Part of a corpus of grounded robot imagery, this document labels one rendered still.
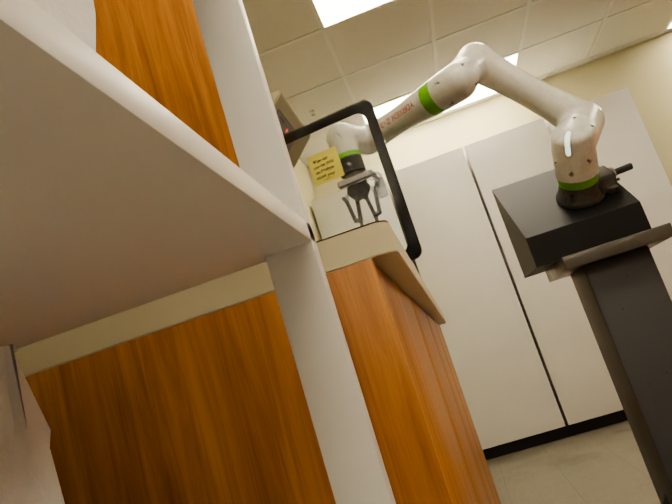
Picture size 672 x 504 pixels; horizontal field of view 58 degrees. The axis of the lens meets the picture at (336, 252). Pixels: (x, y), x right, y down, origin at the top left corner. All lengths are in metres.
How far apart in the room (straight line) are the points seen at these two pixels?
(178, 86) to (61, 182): 1.28
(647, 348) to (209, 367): 1.51
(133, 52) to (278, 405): 1.16
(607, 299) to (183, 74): 1.36
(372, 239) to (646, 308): 1.41
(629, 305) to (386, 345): 1.39
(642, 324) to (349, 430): 1.56
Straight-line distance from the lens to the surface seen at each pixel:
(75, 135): 0.28
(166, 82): 1.60
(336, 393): 0.53
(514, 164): 4.70
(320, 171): 1.46
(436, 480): 0.70
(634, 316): 2.01
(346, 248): 0.70
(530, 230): 2.01
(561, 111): 2.13
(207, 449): 0.75
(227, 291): 0.74
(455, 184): 4.64
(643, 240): 1.98
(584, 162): 2.01
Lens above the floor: 0.77
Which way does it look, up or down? 12 degrees up
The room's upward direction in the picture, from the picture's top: 17 degrees counter-clockwise
